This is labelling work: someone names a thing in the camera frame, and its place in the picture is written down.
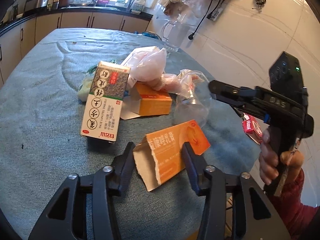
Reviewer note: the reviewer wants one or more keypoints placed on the white green medicine box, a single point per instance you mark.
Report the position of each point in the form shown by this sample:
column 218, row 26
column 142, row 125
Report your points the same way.
column 104, row 102

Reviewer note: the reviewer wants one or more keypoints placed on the silver rice cooker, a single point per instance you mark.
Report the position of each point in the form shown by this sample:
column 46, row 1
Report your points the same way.
column 31, row 5

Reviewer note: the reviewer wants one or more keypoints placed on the black power cable plug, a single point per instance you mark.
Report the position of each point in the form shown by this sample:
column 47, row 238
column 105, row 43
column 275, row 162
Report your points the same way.
column 207, row 15

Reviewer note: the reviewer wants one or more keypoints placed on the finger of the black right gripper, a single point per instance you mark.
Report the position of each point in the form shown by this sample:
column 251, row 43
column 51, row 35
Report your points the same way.
column 236, row 97

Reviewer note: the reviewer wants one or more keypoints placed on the clear plastic bottle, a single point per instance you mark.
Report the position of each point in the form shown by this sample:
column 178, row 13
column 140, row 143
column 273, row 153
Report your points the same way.
column 194, row 101

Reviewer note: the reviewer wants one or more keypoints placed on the torn orange cardboard box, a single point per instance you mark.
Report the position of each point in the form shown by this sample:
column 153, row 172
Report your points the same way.
column 158, row 157

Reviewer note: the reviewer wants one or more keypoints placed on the small orange cardboard box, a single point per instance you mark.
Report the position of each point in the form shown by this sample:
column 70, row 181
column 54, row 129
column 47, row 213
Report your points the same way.
column 143, row 101

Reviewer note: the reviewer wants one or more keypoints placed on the red sleeve forearm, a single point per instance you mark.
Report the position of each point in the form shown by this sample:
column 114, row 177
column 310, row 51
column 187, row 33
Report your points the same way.
column 301, row 221

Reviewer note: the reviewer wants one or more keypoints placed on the grey table cloth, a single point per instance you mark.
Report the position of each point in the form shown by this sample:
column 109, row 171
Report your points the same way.
column 41, row 144

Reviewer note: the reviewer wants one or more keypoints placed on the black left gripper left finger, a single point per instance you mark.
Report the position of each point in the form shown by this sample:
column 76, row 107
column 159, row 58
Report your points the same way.
column 123, row 166

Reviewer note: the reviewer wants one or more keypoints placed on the right hand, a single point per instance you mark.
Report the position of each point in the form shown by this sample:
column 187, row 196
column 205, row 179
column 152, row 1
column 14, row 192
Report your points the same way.
column 269, row 160

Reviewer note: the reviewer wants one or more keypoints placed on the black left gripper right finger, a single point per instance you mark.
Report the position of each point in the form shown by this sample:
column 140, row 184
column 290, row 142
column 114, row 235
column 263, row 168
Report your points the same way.
column 196, row 167

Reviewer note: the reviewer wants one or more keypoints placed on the red white packet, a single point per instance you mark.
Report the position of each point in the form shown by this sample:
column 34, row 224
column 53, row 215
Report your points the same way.
column 251, row 128

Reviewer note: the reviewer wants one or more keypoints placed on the pink plastic bag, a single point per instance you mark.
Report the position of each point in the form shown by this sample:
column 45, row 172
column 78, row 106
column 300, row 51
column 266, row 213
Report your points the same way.
column 147, row 66

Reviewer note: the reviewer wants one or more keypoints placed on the beige lower kitchen cabinets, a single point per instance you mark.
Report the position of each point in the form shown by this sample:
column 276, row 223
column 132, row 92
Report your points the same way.
column 20, row 36

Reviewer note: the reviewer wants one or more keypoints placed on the glass beer mug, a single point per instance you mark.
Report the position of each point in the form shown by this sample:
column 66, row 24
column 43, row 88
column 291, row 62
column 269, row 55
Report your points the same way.
column 173, row 34

